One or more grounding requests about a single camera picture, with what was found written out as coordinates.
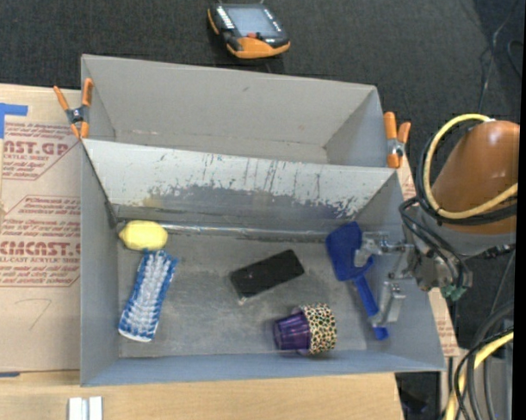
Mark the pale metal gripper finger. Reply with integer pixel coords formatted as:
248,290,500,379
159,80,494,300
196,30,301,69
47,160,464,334
353,230,393,271
369,279,409,330

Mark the blue toy shovel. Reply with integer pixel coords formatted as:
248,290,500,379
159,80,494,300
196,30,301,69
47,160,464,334
320,219,394,342

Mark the purple ribbed cup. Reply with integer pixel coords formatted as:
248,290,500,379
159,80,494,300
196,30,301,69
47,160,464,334
271,307,313,353

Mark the black flat block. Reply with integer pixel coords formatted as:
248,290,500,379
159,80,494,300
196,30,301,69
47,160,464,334
228,246,307,303

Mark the grey metal bin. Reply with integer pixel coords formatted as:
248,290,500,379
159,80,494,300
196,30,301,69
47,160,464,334
68,53,458,401

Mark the blue and white scrub brush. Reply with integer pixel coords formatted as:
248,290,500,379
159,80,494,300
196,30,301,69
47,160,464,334
117,247,180,345

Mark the yellow toy lemon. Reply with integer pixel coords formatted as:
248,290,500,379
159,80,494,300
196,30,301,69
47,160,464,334
117,219,170,252

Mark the brown cardboard board, red print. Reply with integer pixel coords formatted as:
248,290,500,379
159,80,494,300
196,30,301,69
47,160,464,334
0,82,470,396

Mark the black cylinder on white bracket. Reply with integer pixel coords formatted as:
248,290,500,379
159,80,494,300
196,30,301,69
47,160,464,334
480,243,517,261

